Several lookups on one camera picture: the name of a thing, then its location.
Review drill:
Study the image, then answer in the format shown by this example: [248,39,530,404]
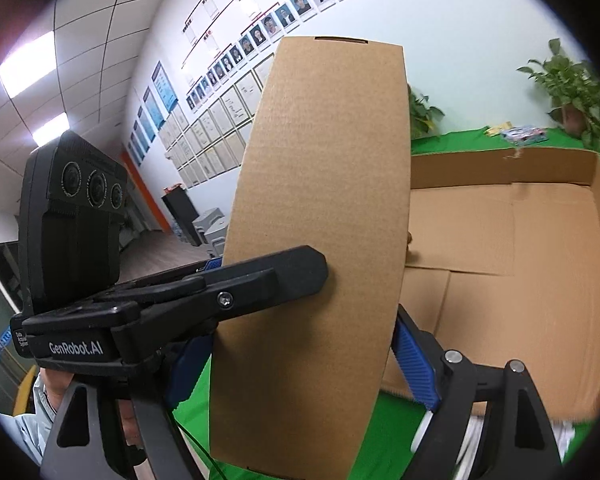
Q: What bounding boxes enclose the row of portrait photos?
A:
[185,0,381,111]

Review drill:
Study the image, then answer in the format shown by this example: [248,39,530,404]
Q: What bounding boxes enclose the wall of framed certificates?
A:
[162,52,277,189]

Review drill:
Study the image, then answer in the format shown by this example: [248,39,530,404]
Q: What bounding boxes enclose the grey office machine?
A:
[192,207,229,259]

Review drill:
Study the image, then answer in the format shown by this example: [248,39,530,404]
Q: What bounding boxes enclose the thin black cable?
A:
[172,410,231,480]

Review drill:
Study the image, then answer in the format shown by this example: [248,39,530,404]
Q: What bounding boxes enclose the small potted green plant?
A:
[407,84,447,141]

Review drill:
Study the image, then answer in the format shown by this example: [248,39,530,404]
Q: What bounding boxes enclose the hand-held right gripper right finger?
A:
[391,305,564,480]

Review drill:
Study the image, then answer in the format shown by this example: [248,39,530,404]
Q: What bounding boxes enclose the blue wall poster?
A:
[151,61,179,112]
[129,131,147,167]
[136,109,157,145]
[142,86,166,132]

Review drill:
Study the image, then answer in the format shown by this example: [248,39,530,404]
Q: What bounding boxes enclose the large cardboard box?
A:
[380,147,600,423]

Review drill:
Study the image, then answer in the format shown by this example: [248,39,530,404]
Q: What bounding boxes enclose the cardboard carton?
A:
[209,35,412,480]

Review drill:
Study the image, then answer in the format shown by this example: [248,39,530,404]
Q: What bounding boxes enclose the white wall chart sheets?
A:
[181,0,263,63]

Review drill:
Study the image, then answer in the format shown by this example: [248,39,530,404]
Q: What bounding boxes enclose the black cabinet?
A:
[161,187,202,247]

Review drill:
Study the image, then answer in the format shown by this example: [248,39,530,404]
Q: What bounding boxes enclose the person's left hand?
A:
[44,370,150,466]

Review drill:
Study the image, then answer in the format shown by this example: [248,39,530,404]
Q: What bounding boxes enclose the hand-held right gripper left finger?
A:
[40,332,216,480]

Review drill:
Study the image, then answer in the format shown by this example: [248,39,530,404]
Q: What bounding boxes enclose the colourful printed packet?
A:
[500,126,549,148]

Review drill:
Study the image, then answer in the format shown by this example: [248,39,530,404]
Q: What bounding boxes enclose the ceiling light panel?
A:
[0,30,57,94]
[29,112,72,149]

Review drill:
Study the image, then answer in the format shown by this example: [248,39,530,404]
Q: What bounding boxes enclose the large potted green plant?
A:
[516,37,600,155]

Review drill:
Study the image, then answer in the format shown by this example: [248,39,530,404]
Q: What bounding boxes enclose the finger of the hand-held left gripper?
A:
[112,245,329,361]
[117,257,226,301]

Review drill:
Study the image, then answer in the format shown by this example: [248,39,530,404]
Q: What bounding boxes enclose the white coiled cable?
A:
[409,407,488,480]

